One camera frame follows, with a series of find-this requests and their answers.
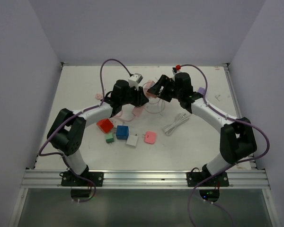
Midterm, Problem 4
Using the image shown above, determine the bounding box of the red cube socket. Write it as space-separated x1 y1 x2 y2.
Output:
97 118 114 133

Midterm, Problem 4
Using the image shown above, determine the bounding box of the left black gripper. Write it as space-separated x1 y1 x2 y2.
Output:
121 84 149 107

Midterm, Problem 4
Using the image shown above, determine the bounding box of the aluminium front rail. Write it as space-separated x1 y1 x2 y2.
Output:
20 169 270 189

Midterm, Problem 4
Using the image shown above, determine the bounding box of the purple power strip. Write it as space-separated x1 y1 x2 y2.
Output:
197 87 206 96

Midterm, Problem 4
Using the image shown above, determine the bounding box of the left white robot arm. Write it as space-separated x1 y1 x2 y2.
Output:
46 80 149 186

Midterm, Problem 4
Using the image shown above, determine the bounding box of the pink power strip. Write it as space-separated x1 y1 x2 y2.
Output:
132 80 154 117

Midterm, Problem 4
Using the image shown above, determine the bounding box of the coral plug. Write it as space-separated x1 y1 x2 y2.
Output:
143 131 157 144

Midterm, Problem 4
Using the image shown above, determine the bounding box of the green plug adapter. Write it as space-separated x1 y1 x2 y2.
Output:
105 132 115 144

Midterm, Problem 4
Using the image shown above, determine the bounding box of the blue cube plug adapter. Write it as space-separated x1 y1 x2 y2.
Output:
115 125 129 140

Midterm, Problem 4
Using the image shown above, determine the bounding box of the white cable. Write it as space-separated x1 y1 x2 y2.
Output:
162 112 191 136

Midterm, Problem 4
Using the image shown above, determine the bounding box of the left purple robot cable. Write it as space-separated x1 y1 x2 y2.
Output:
38 58 135 204

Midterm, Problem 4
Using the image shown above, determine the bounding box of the white charger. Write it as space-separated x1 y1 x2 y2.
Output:
126 134 139 148

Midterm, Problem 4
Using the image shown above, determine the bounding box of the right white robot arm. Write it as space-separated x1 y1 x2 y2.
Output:
147 72 257 186

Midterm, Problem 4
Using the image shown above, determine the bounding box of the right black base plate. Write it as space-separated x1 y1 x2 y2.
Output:
186 171 230 187

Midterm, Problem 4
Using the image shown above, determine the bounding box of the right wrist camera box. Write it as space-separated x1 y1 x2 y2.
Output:
172 65 181 76

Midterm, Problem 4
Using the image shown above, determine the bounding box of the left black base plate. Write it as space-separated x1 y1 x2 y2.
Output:
59 171 104 187

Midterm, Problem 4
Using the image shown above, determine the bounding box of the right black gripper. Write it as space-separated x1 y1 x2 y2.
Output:
147 75 182 103

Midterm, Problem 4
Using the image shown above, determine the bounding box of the pink coiled power cord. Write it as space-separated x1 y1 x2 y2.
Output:
95 93 135 122

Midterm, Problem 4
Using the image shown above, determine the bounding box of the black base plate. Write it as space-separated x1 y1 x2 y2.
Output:
186 171 230 187
59 171 104 187

